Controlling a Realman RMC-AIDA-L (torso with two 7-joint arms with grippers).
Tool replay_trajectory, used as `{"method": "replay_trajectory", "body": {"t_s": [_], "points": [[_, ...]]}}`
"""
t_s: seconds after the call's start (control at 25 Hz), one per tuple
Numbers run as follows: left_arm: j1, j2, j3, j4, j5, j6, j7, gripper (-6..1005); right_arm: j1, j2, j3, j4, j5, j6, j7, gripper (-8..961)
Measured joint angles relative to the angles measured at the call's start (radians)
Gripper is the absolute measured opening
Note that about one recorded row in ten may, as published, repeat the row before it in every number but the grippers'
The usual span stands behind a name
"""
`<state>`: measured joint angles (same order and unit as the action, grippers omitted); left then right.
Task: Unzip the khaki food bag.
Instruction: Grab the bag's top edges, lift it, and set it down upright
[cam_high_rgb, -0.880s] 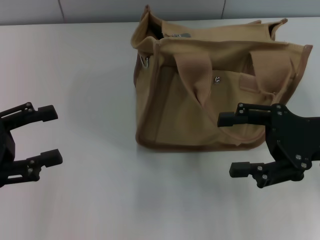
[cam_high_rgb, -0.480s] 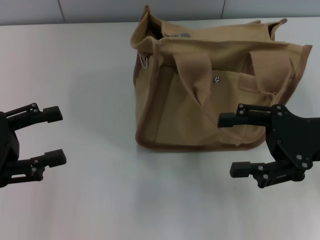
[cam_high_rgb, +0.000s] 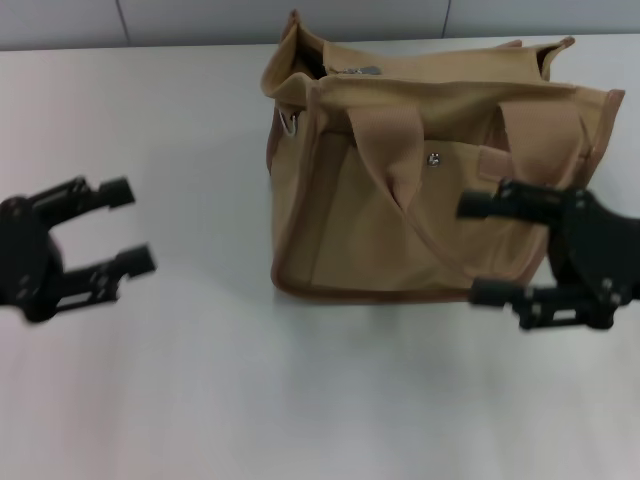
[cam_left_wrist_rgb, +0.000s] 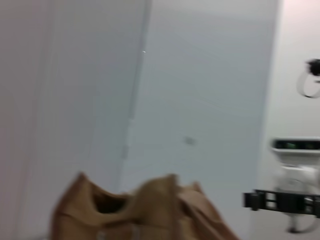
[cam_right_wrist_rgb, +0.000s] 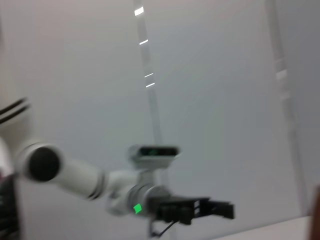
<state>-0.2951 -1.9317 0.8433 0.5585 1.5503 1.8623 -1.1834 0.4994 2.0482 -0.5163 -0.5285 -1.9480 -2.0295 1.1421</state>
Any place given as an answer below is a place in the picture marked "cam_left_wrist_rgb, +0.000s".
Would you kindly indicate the khaki canvas food bag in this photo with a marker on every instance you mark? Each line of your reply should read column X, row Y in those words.
column 160, row 212

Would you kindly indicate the white robot head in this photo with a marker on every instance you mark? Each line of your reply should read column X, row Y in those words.
column 295, row 146

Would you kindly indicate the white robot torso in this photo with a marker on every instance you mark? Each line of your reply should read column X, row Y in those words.
column 292, row 178

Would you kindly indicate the black metal bracket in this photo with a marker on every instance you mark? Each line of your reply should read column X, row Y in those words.
column 280, row 202

